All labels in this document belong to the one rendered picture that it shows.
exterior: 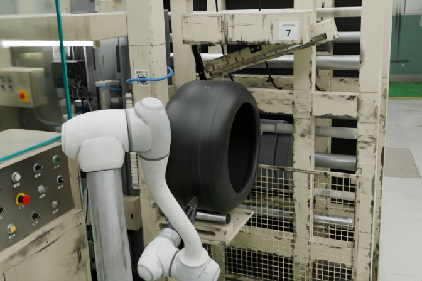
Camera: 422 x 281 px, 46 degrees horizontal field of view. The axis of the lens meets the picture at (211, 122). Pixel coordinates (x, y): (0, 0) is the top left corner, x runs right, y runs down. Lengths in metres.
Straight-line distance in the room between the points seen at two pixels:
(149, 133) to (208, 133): 0.55
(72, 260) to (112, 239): 1.00
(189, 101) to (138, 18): 0.46
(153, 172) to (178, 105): 0.58
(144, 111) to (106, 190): 0.25
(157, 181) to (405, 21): 10.04
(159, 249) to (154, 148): 0.47
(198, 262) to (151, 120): 0.56
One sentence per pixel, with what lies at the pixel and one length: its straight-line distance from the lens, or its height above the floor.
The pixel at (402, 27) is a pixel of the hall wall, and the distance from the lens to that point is 11.37.
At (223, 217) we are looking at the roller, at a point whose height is 0.91.
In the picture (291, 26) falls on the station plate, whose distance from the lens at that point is 2.27.
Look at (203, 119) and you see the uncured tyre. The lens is 2.02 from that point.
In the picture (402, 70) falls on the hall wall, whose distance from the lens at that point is 11.47.
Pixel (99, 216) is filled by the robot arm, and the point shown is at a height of 1.25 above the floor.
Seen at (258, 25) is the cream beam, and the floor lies 1.72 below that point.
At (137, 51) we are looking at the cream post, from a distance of 2.29.
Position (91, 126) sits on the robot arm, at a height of 1.50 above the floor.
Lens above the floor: 1.84
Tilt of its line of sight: 14 degrees down
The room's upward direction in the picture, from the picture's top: 2 degrees counter-clockwise
